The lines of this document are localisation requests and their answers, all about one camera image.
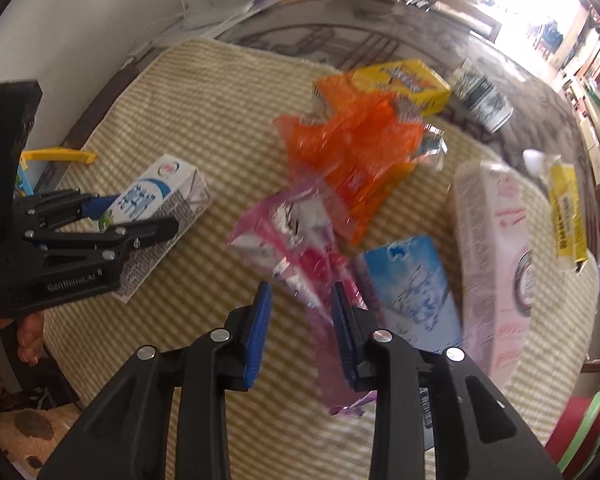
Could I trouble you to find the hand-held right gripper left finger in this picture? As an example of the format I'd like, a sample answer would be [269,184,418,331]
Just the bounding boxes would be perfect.
[37,282,273,480]

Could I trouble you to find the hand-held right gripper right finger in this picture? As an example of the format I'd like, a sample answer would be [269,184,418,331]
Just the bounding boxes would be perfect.
[330,282,563,480]

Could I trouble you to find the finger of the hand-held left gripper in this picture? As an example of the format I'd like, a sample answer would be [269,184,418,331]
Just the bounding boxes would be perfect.
[12,189,126,233]
[25,216,180,267]

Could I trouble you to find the white milk carton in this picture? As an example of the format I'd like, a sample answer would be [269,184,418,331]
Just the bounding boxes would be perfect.
[97,154,215,305]

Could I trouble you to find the pink plastic wrapper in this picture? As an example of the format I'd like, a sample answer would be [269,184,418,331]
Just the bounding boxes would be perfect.
[227,185,381,416]

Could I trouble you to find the red bin with green rim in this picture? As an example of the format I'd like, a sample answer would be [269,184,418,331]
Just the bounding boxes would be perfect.
[542,384,600,480]

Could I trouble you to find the person's left hand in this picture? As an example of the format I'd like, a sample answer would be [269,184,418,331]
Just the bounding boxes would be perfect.
[0,310,46,365]

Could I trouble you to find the yellow clothespin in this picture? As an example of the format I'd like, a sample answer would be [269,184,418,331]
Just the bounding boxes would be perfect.
[20,146,97,171]

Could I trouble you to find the blue plastic clip holder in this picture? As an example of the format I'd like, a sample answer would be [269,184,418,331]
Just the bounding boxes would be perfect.
[15,160,36,198]

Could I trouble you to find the light blue packet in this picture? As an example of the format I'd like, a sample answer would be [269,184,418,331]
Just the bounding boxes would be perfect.
[357,235,463,361]

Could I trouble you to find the yellow striped mat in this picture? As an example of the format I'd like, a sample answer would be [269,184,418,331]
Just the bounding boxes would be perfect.
[42,37,600,480]

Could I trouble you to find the spotted plush cloth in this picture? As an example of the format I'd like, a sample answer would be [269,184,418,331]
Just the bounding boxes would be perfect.
[0,360,81,480]

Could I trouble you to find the pink toothpaste box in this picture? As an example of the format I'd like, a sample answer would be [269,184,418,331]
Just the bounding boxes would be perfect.
[452,160,536,391]

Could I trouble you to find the orange plastic wrapper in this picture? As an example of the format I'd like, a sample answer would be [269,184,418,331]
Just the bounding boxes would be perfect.
[274,95,448,246]

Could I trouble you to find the white paper sheets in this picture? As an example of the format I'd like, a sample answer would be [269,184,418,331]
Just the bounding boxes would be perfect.
[145,0,301,48]

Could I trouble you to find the small yellow box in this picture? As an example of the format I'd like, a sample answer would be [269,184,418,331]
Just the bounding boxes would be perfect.
[522,149,591,273]

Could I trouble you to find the yellow drink carton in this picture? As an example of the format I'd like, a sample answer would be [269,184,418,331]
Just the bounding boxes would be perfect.
[314,58,452,116]

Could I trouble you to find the blue patterned paper cup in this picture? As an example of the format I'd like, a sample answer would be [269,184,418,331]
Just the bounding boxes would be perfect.
[450,62,515,133]

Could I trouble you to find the white power cable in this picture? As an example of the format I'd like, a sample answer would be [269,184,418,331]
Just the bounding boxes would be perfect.
[125,7,191,61]

